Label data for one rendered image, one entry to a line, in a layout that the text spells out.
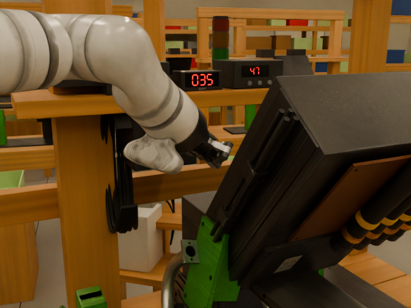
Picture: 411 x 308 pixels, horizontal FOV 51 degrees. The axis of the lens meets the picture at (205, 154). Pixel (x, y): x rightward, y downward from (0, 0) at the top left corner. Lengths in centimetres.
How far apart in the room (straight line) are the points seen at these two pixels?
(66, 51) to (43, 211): 90
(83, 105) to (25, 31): 63
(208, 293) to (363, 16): 106
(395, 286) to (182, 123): 119
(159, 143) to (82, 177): 61
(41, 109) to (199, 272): 50
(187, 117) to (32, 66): 24
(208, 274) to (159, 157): 46
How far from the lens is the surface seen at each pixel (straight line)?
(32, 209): 127
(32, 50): 39
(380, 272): 169
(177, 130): 56
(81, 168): 116
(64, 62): 41
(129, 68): 45
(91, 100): 101
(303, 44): 881
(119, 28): 44
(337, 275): 158
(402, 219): 94
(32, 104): 99
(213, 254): 95
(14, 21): 39
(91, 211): 120
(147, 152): 58
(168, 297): 109
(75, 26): 47
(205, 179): 139
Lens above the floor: 165
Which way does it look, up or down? 14 degrees down
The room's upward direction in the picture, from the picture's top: straight up
